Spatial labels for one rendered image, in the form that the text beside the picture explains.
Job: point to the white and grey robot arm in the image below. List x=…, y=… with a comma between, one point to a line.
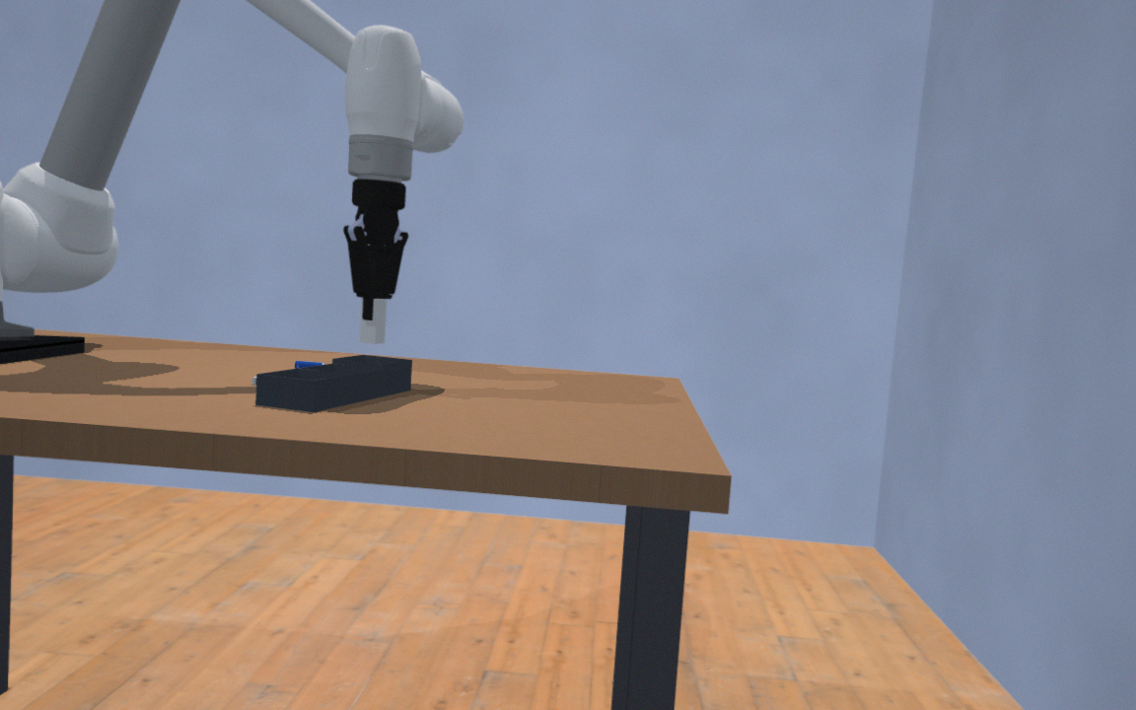
x=56, y=225

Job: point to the dark grey rack of bins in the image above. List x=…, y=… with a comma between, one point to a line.
x=321, y=387

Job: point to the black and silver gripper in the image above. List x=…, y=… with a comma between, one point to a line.
x=366, y=239

